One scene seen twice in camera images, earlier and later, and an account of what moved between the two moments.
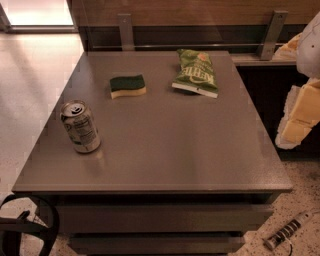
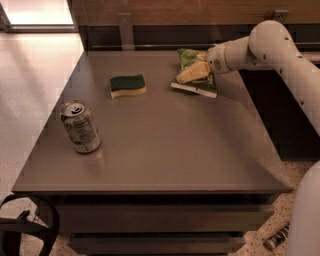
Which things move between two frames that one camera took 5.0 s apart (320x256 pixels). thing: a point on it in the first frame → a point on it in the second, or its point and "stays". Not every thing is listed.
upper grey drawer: x=169 y=218 stays
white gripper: x=310 y=50 → x=216 y=60
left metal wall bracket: x=126 y=32 stays
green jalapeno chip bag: x=197 y=74 stays
